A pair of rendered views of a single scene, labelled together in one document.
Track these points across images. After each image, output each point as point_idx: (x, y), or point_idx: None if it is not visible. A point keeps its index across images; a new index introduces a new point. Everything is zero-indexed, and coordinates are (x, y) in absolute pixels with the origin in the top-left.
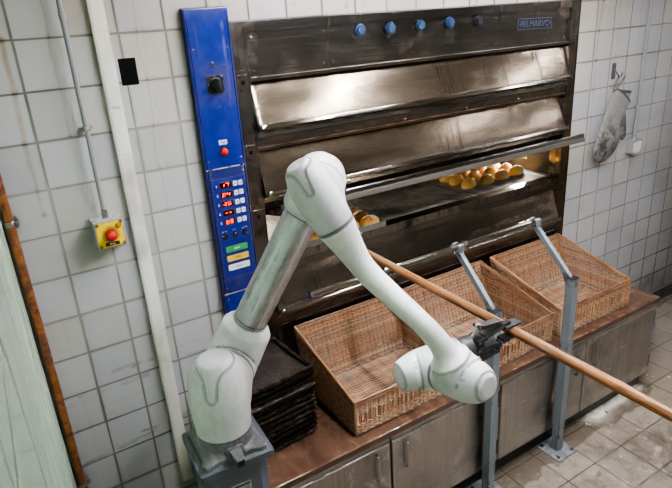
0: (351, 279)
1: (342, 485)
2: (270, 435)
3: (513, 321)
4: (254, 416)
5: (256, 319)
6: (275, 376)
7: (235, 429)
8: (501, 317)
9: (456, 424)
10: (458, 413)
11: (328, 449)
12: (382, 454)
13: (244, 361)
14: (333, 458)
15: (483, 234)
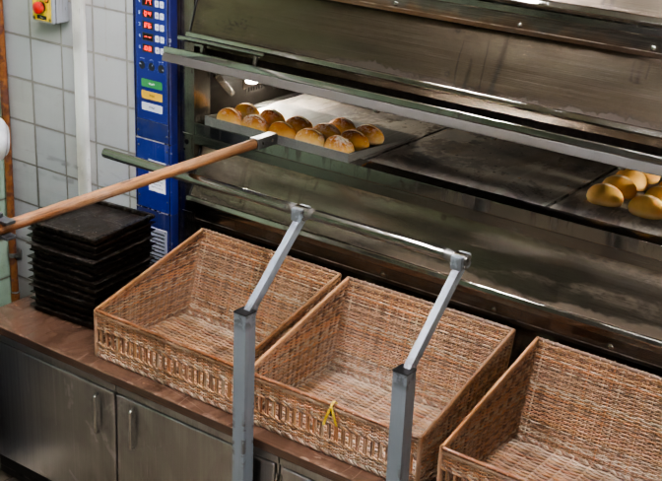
0: (147, 162)
1: (60, 393)
2: (47, 288)
3: (5, 219)
4: (33, 250)
5: None
6: (72, 229)
7: None
8: (244, 327)
9: (204, 458)
10: (207, 444)
11: (67, 343)
12: (104, 399)
13: None
14: (51, 348)
15: (349, 219)
